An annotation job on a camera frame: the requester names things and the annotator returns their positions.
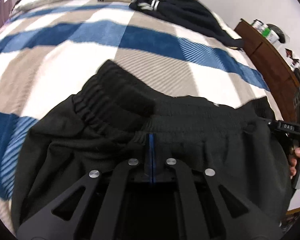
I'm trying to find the black trousers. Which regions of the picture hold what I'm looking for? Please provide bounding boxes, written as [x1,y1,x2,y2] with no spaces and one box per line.
[12,61,291,239]

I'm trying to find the brown wooden dresser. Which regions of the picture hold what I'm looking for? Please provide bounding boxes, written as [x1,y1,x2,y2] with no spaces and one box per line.
[235,19,300,122]

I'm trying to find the black round helmet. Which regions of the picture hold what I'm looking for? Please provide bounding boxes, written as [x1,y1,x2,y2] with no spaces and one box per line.
[267,23,289,44]

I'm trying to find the white green bottle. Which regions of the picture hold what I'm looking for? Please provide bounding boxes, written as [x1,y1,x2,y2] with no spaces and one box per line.
[261,28,279,44]

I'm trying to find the navy jacket white stripes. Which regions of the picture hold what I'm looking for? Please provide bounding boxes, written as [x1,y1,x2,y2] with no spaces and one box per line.
[129,0,244,49]

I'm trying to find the blue white checked blanket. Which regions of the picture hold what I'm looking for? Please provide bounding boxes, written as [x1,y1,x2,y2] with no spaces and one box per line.
[0,0,270,230]

